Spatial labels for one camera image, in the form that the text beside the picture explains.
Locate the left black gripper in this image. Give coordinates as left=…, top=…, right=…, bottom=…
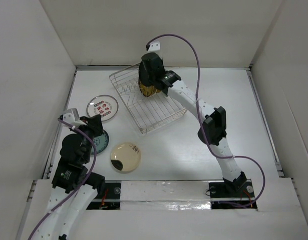
left=71, top=113, right=105, bottom=162

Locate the blue green patterned plate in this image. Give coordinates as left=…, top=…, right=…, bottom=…
left=93, top=130, right=109, bottom=155

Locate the yellow brown patterned plate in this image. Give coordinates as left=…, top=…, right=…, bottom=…
left=138, top=79, right=157, bottom=97

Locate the white plate with red characters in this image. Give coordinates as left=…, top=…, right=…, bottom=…
left=86, top=94, right=119, bottom=122

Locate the cream plate with black patch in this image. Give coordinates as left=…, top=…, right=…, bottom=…
left=110, top=142, right=141, bottom=173

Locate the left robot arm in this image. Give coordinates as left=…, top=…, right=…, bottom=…
left=29, top=113, right=105, bottom=240

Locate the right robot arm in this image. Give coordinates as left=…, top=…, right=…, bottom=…
left=138, top=52, right=247, bottom=198

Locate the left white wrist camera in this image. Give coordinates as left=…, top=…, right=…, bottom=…
left=60, top=108, right=86, bottom=127

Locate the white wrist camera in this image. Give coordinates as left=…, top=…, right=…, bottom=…
left=60, top=108, right=86, bottom=127
left=146, top=41, right=161, bottom=53

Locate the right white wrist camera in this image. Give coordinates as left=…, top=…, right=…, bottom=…
left=146, top=41, right=161, bottom=53

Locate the wire dish rack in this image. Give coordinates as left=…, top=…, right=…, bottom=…
left=109, top=63, right=187, bottom=134

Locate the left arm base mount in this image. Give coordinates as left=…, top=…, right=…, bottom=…
left=87, top=181, right=121, bottom=210

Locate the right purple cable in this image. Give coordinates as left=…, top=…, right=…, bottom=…
left=146, top=33, right=266, bottom=209

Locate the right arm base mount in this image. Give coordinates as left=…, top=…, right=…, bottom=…
left=205, top=180, right=257, bottom=210

